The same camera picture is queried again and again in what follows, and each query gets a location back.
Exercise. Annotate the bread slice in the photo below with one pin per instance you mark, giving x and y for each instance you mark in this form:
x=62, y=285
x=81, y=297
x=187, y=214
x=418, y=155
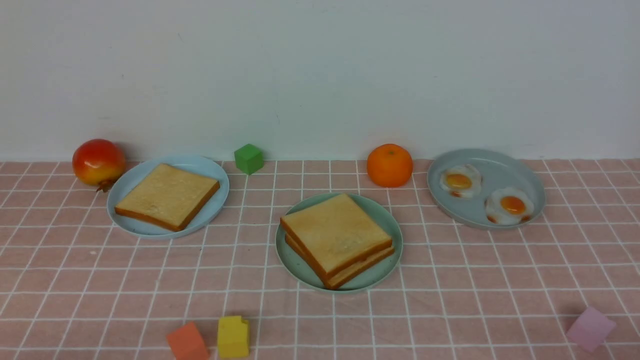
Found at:
x=168, y=197
x=336, y=232
x=345, y=275

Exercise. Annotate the orange mandarin fruit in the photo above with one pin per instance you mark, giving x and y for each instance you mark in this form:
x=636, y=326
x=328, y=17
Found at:
x=389, y=165

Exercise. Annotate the green foam cube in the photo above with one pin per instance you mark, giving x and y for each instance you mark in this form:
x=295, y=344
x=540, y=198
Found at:
x=249, y=159

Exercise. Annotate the fried egg left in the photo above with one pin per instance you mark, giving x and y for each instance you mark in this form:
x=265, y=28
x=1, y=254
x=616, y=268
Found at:
x=461, y=181

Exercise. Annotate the fried egg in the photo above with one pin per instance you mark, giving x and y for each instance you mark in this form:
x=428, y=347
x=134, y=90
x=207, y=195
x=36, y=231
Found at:
x=461, y=181
x=508, y=206

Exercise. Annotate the yellow foam cube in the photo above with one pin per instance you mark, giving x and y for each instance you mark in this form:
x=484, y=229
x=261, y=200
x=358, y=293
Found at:
x=233, y=337

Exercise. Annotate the grey-blue right plate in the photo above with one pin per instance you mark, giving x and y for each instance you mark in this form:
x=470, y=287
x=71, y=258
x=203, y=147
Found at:
x=498, y=171

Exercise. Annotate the fried egg right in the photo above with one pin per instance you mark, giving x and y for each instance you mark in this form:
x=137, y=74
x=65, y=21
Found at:
x=508, y=206

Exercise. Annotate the light blue left plate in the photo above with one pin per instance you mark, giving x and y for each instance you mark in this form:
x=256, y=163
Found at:
x=191, y=163

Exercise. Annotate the orange foam cube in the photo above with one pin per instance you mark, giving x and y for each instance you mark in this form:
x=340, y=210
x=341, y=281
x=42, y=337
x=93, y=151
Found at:
x=187, y=343

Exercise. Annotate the red pomegranate fruit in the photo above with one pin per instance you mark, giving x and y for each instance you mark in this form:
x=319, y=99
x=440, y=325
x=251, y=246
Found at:
x=99, y=163

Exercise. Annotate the pink foam cube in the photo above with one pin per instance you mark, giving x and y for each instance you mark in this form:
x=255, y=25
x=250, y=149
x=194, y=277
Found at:
x=590, y=329

